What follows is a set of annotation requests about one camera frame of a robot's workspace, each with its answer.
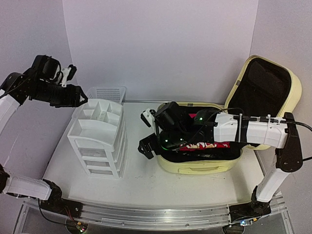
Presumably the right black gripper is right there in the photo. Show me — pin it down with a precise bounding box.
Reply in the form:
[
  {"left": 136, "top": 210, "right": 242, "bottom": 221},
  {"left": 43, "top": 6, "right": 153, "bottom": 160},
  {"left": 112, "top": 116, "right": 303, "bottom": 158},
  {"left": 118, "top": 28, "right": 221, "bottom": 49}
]
[{"left": 138, "top": 129, "right": 188, "bottom": 160}]

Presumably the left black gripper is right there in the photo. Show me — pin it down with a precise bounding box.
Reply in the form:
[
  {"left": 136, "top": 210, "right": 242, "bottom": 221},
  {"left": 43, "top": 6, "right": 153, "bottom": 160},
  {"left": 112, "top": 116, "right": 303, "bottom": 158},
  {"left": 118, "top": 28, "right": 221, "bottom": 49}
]
[{"left": 30, "top": 79, "right": 89, "bottom": 108}]

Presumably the red t-shirt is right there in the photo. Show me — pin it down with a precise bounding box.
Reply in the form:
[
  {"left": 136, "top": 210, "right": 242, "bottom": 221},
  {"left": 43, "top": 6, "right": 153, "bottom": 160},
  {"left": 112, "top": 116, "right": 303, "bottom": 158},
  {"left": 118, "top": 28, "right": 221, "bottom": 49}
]
[{"left": 179, "top": 142, "right": 230, "bottom": 151}]

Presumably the white plastic drawer organizer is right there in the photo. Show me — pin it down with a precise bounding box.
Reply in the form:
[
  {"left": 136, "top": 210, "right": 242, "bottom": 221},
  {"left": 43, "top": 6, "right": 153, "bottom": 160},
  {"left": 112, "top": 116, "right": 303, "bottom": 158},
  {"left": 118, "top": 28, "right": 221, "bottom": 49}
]
[{"left": 67, "top": 98, "right": 128, "bottom": 179}]

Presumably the white perforated plastic basket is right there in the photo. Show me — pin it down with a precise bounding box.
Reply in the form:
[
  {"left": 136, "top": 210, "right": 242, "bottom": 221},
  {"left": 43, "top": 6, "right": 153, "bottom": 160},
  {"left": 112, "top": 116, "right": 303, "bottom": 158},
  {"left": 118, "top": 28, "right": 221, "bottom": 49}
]
[{"left": 86, "top": 86, "right": 126, "bottom": 104}]

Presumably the pale yellow hard-shell suitcase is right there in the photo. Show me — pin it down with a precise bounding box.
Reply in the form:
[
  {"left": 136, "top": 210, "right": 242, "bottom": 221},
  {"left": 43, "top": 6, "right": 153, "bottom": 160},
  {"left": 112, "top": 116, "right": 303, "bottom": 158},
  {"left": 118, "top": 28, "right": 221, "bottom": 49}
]
[{"left": 155, "top": 56, "right": 303, "bottom": 173}]

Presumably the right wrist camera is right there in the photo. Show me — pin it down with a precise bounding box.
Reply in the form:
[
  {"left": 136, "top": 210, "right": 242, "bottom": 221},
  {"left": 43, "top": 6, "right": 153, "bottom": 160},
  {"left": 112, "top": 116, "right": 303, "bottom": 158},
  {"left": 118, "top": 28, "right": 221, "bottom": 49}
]
[{"left": 140, "top": 108, "right": 155, "bottom": 130}]

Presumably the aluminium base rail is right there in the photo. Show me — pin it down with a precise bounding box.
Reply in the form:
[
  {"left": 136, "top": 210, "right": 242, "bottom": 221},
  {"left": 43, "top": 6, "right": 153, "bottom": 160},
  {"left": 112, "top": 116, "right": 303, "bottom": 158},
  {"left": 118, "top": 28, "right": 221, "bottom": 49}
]
[{"left": 23, "top": 192, "right": 287, "bottom": 229}]

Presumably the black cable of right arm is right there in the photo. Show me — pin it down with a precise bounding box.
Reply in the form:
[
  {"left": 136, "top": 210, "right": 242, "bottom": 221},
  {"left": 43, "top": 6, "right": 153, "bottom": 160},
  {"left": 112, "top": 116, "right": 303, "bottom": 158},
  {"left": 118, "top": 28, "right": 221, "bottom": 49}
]
[{"left": 214, "top": 107, "right": 312, "bottom": 163}]

